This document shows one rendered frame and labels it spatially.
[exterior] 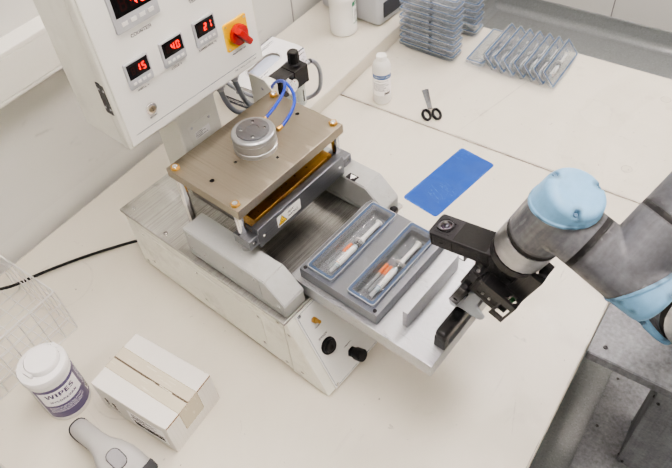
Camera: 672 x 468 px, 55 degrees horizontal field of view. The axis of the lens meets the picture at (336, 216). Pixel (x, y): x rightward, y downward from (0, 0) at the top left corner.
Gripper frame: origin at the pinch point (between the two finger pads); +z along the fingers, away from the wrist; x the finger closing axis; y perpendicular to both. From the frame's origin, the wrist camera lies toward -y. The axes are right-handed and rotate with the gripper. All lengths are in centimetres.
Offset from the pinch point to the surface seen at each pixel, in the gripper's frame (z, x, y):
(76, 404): 38, -48, -39
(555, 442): 88, 38, 51
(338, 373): 26.6, -13.0, -6.4
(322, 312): 17.7, -9.8, -15.4
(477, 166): 32, 52, -15
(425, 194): 34, 37, -19
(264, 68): 43, 42, -75
